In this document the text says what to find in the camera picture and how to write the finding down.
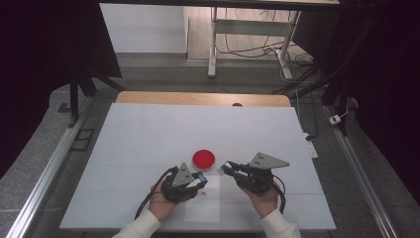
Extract black floor bracket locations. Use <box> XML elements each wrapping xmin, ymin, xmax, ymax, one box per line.
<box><xmin>69</xmin><ymin>128</ymin><xmax>96</xmax><ymax>153</ymax></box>

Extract aluminium rail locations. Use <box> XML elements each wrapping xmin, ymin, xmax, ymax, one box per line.
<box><xmin>5</xmin><ymin>98</ymin><xmax>94</xmax><ymax>238</ymax></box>
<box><xmin>324</xmin><ymin>104</ymin><xmax>399</xmax><ymax>238</ymax></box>

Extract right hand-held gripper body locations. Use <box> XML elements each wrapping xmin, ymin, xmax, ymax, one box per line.
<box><xmin>233</xmin><ymin>151</ymin><xmax>291</xmax><ymax>195</ymax></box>

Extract loose floor cables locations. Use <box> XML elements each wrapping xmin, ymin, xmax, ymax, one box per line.
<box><xmin>216</xmin><ymin>8</ymin><xmax>314</xmax><ymax>68</ymax></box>

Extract round red ink pad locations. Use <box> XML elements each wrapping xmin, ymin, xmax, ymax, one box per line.
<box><xmin>191</xmin><ymin>149</ymin><xmax>217</xmax><ymax>172</ymax></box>

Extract person's right hand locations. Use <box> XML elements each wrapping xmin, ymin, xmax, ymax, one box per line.
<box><xmin>239</xmin><ymin>179</ymin><xmax>280</xmax><ymax>219</ymax></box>

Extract white desk frame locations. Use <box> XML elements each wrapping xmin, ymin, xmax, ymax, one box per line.
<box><xmin>207</xmin><ymin>6</ymin><xmax>302</xmax><ymax>80</ymax></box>

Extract black tripod stand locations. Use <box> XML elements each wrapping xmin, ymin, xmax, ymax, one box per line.
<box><xmin>270</xmin><ymin>63</ymin><xmax>352</xmax><ymax>137</ymax></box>
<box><xmin>66</xmin><ymin>63</ymin><xmax>127</xmax><ymax>129</ymax></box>

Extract white power strip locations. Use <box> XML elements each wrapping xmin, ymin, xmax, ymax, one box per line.
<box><xmin>302</xmin><ymin>132</ymin><xmax>319</xmax><ymax>160</ymax></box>

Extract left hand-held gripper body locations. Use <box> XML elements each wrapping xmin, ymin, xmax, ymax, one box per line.
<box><xmin>160</xmin><ymin>162</ymin><xmax>200</xmax><ymax>204</ymax></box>

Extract white paper sheet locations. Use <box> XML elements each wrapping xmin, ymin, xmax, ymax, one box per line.
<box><xmin>183</xmin><ymin>175</ymin><xmax>222</xmax><ymax>224</ymax></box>

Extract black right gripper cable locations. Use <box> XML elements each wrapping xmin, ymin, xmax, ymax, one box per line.
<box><xmin>269</xmin><ymin>174</ymin><xmax>287</xmax><ymax>215</ymax></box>

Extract black curtain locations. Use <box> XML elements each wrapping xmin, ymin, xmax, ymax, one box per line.
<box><xmin>0</xmin><ymin>0</ymin><xmax>123</xmax><ymax>178</ymax></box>
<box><xmin>292</xmin><ymin>0</ymin><xmax>420</xmax><ymax>206</ymax></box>

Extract person's left hand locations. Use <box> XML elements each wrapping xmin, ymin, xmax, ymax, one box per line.
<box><xmin>148</xmin><ymin>182</ymin><xmax>181</xmax><ymax>222</ymax></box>

